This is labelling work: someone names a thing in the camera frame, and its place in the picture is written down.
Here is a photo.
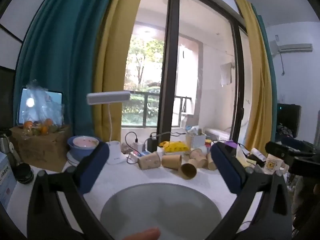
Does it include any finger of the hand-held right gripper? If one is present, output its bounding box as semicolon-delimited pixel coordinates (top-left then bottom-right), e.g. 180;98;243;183
265;137;317;159

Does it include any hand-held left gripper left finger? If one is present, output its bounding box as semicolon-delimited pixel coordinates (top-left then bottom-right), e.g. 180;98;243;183
26;142;112;240

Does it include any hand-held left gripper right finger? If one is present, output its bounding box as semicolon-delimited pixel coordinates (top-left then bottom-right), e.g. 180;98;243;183
202;142;293;240

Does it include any printed brown paper cup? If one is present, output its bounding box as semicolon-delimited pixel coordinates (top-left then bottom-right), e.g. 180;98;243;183
138;151;161;171

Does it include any person's left hand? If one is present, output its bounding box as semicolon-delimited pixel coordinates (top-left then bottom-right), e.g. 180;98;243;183
124;227;161;240

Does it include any white bear mug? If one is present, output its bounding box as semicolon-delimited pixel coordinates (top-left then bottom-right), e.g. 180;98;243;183
265;153;290;176

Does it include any blue bowl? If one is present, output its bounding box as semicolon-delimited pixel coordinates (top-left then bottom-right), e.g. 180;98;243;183
67;135;102;160

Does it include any white desk lamp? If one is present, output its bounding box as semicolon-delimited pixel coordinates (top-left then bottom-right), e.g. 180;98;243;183
86;91;131;165

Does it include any black monitor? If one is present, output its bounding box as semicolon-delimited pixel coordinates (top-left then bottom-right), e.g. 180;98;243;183
276;103;302;138

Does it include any white storage container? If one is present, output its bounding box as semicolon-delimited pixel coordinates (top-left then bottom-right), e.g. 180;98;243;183
185;126;207;148

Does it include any cardboard box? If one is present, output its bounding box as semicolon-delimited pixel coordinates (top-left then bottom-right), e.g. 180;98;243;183
9;119;72;173

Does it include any black charger adapter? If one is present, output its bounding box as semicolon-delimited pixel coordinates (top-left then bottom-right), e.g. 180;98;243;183
147;134;158;153

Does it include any black round lens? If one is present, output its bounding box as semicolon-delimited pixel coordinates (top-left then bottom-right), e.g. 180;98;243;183
15;163;35;185

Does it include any yellow curtain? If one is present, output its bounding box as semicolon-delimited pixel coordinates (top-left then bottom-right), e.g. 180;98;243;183
235;0;273;147
93;0;148;143

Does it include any grey round plate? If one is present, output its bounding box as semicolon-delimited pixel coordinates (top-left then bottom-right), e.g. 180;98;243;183
100;183;222;240

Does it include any blue white carton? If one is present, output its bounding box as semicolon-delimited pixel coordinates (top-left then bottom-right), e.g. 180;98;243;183
0;151;17;210

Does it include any hanging white cloth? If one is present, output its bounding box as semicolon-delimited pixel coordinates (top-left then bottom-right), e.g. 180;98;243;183
220;62;234;86

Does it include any tablet screen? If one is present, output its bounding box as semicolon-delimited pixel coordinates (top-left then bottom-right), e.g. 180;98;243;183
18;87;63;127

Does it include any steel thermos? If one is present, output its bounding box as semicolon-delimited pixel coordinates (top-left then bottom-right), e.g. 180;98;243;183
0;127;16;167

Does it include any white air conditioner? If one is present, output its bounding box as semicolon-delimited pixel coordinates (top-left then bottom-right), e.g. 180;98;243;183
269;41;313;55

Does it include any black cable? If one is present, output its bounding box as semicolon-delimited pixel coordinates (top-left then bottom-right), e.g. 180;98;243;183
124;131;139;155

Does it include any black window frame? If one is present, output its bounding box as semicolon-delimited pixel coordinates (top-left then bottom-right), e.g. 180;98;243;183
121;0;247;145

